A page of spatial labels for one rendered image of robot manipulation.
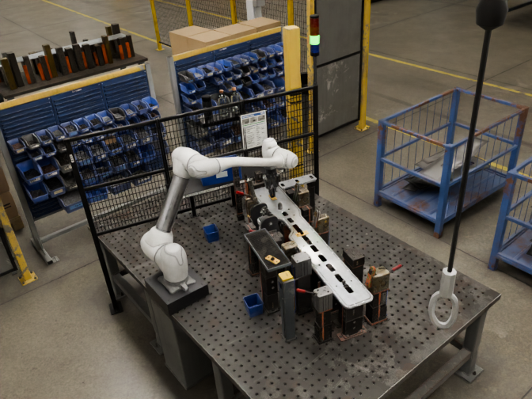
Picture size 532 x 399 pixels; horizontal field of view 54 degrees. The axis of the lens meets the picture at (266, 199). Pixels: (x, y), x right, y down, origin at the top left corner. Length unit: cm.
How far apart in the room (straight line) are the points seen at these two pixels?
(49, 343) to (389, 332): 262
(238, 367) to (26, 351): 204
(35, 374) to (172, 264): 154
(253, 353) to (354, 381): 57
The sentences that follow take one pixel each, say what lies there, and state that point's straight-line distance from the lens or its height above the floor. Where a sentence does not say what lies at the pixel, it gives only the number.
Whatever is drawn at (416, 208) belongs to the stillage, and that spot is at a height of 19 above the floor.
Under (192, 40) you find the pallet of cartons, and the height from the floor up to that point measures 133.
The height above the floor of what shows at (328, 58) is 109.
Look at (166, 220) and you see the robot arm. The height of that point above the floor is 116.
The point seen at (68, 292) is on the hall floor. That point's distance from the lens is 491.
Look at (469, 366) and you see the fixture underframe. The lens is 392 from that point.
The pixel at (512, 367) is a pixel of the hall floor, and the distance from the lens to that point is 412.
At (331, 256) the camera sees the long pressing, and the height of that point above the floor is 100.
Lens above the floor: 299
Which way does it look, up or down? 32 degrees down
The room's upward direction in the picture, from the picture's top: 4 degrees counter-clockwise
